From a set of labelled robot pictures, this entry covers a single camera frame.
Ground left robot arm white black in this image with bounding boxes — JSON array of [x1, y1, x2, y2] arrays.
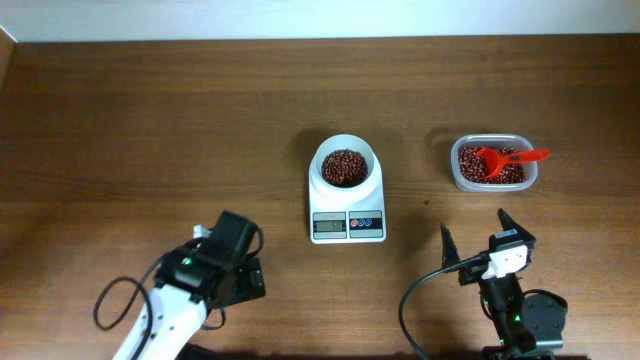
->
[[106, 211, 266, 359]]

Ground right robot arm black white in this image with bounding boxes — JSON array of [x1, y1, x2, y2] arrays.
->
[[440, 209, 568, 360]]

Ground red beans in bowl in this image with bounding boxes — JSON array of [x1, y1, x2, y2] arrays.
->
[[321, 149, 369, 188]]

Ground white digital kitchen scale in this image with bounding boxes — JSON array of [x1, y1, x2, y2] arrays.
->
[[309, 150, 387, 245]]

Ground clear plastic container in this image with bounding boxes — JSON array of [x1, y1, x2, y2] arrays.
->
[[450, 134, 549, 193]]

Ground orange measuring scoop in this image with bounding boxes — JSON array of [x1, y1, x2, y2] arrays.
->
[[476, 147, 551, 179]]

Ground red adzuki beans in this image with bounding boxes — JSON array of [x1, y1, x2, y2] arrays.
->
[[458, 145, 526, 185]]

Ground white round bowl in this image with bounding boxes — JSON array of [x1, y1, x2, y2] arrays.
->
[[311, 134, 376, 189]]

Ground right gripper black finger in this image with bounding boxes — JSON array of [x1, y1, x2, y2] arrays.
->
[[489, 208, 536, 250], [440, 223, 460, 272]]

